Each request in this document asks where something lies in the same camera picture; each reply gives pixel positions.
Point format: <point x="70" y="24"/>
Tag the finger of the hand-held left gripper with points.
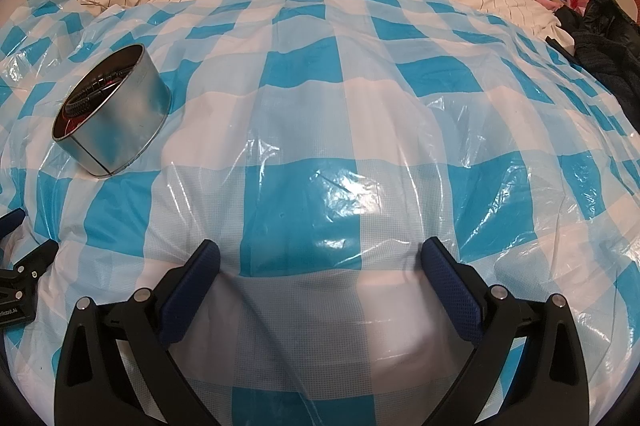
<point x="11" y="222"/>
<point x="35" y="256"/>

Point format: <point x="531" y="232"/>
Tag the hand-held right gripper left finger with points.
<point x="192" y="291"/>

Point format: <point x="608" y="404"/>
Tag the blue checkered plastic sheet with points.
<point x="350" y="131"/>

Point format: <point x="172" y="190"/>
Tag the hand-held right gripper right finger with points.
<point x="450" y="291"/>

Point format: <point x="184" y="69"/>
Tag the round metal tin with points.
<point x="125" y="131"/>

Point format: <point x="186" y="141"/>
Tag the black clothing pile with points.
<point x="610" y="46"/>

